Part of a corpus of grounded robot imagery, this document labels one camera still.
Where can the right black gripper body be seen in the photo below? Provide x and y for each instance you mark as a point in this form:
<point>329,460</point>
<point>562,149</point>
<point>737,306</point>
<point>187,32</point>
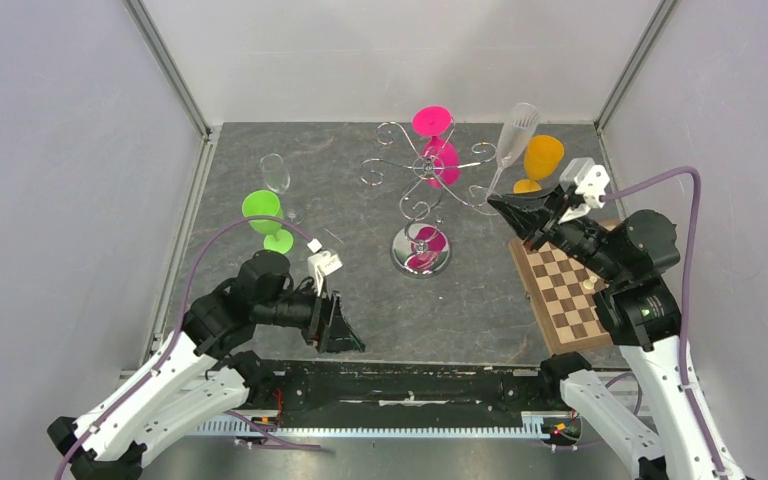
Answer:
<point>572,234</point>

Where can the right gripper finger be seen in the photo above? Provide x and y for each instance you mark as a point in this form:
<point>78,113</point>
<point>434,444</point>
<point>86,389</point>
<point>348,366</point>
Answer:
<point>524,224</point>
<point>548,200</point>

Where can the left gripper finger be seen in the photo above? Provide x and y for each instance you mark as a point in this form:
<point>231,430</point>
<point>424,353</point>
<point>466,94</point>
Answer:
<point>336,320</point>
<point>345,341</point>

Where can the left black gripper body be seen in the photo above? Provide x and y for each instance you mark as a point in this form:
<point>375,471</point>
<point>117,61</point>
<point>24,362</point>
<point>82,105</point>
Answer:
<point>322,336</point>

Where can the orange wine glass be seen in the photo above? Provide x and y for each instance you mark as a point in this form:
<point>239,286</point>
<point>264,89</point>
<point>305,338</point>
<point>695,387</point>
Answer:
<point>541,158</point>

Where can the chrome wine glass rack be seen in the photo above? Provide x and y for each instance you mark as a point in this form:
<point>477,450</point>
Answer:
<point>420,249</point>

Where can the green wine glass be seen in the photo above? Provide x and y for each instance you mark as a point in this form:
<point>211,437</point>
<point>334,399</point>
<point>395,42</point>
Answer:
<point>264,209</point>

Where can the clear wine glass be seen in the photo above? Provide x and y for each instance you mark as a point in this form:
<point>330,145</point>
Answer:
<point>277,178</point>

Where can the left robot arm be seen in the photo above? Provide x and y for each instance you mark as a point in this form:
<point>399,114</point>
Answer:
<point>201,371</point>

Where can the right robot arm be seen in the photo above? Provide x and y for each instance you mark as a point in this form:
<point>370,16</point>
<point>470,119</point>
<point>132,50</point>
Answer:
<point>645,321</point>

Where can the pink wine glass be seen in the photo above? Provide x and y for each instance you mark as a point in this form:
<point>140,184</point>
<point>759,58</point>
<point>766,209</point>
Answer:
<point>441,161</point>

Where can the white chess piece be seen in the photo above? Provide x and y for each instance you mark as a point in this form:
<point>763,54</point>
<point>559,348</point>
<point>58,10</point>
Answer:
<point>590,283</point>

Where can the wooden chessboard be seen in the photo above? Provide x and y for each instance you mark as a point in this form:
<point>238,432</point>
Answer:
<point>564,311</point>

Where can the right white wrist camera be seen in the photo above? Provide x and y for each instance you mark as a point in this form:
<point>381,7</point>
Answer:
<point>588,182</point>

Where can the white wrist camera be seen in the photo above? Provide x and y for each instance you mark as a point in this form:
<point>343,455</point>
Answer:
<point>321,263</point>
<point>588,182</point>

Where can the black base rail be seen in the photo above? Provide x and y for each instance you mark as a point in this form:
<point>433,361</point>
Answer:
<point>354,395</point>

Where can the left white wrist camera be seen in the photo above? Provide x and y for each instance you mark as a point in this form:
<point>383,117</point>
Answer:
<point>321,263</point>

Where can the white slotted cable duct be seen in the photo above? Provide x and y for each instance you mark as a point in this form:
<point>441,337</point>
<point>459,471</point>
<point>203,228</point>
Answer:
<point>530,428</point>

